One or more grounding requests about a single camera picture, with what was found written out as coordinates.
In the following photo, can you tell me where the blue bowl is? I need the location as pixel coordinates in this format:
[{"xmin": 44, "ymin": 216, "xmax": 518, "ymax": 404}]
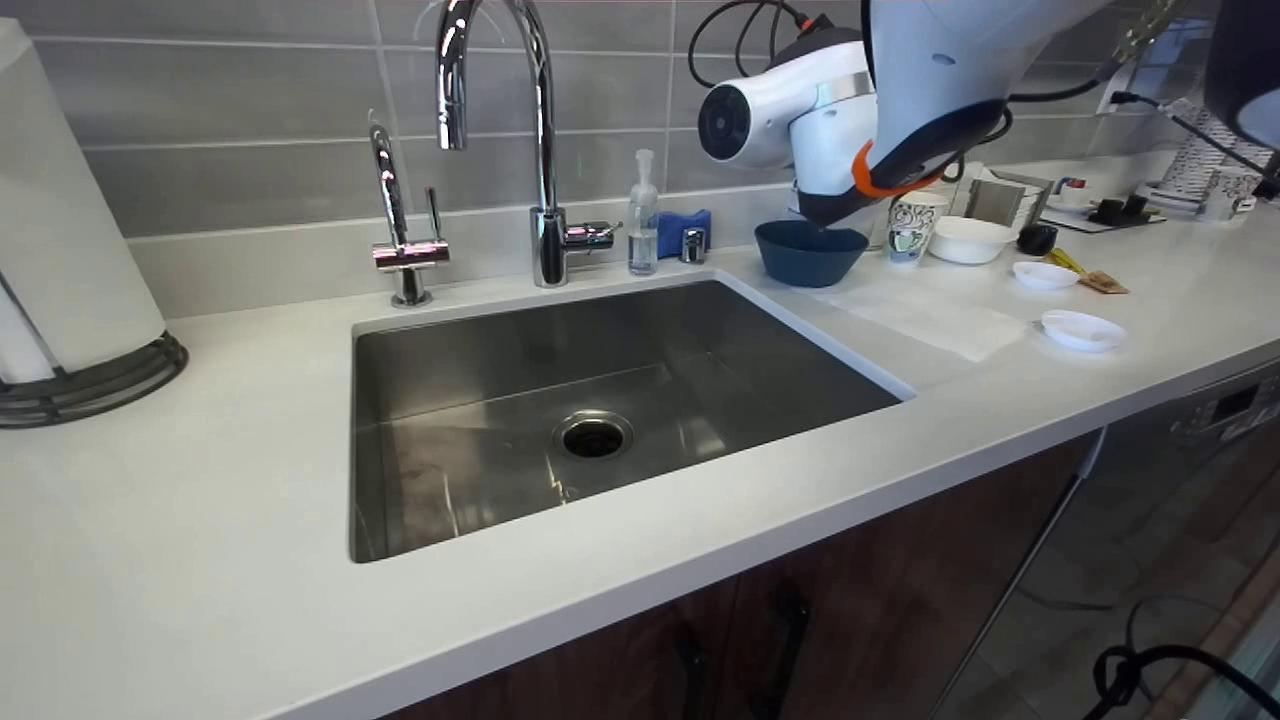
[{"xmin": 754, "ymin": 216, "xmax": 874, "ymax": 293}]

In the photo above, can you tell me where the patterned paper cup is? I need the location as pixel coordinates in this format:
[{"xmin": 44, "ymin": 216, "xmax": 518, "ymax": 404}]
[{"xmin": 885, "ymin": 197, "xmax": 944, "ymax": 272}]

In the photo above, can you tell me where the white bowl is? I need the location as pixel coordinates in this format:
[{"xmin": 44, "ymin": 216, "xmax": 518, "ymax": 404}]
[{"xmin": 930, "ymin": 210, "xmax": 1018, "ymax": 266}]

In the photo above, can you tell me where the stainless steel sink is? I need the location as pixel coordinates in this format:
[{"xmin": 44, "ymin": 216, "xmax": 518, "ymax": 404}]
[{"xmin": 347, "ymin": 275, "xmax": 905, "ymax": 566}]

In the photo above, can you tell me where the clear soap dispenser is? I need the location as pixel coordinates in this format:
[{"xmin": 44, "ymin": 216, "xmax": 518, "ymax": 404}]
[{"xmin": 623, "ymin": 144, "xmax": 664, "ymax": 278}]

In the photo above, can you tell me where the blue sponge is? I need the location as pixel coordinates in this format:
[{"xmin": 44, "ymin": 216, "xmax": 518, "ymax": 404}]
[{"xmin": 656, "ymin": 202, "xmax": 718, "ymax": 266}]

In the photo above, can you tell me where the tall chrome faucet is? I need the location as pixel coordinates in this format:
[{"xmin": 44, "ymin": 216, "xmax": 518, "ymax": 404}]
[{"xmin": 432, "ymin": 0, "xmax": 619, "ymax": 293}]

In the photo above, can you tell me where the small chrome faucet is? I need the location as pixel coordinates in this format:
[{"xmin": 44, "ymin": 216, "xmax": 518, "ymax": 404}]
[{"xmin": 365, "ymin": 119, "xmax": 456, "ymax": 311}]

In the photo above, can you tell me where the white paper sheet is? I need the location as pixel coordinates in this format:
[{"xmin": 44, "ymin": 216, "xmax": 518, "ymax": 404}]
[{"xmin": 785, "ymin": 272, "xmax": 1038, "ymax": 368}]

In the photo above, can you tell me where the dark wood cabinet front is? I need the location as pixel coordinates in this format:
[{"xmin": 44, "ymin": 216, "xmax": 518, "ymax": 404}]
[{"xmin": 396, "ymin": 436, "xmax": 1100, "ymax": 720}]

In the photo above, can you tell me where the metal napkin holder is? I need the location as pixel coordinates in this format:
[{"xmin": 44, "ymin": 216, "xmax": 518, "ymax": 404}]
[{"xmin": 959, "ymin": 171, "xmax": 1055, "ymax": 233}]

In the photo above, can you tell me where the round white lid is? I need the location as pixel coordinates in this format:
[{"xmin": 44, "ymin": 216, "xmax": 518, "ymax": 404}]
[
  {"xmin": 1038, "ymin": 309, "xmax": 1128, "ymax": 355},
  {"xmin": 1008, "ymin": 254, "xmax": 1082, "ymax": 295}
]

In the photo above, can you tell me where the black round lid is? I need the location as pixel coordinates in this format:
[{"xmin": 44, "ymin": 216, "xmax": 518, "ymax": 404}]
[{"xmin": 1018, "ymin": 216, "xmax": 1060, "ymax": 261}]

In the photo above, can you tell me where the black power adapter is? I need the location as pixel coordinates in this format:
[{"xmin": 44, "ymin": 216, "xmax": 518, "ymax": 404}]
[{"xmin": 1086, "ymin": 190, "xmax": 1156, "ymax": 233}]

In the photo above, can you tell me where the black paper towel holder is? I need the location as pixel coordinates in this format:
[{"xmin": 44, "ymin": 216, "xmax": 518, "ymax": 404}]
[{"xmin": 0, "ymin": 333, "xmax": 191, "ymax": 433}]

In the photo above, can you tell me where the grey dishwasher front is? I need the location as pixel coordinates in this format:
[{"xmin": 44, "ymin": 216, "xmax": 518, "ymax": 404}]
[{"xmin": 931, "ymin": 363, "xmax": 1280, "ymax": 720}]

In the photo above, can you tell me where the white patterned countertop item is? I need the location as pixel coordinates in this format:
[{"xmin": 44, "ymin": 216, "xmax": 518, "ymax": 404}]
[{"xmin": 1152, "ymin": 92, "xmax": 1280, "ymax": 216}]

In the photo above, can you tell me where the black floor cable coil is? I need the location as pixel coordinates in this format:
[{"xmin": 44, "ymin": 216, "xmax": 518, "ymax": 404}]
[{"xmin": 1086, "ymin": 642, "xmax": 1280, "ymax": 720}]

